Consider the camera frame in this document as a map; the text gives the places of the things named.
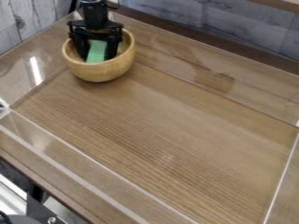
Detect black metal bracket with screw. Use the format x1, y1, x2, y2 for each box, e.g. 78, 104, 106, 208
26, 195, 80, 224

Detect green rectangular block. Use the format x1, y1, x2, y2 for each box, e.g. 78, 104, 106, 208
87, 39, 108, 63

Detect wooden bowl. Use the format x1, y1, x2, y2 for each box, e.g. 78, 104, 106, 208
60, 29, 136, 82

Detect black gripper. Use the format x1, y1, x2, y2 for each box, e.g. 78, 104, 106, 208
67, 0, 124, 60

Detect clear acrylic tray walls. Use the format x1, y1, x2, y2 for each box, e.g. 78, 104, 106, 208
0, 18, 299, 224

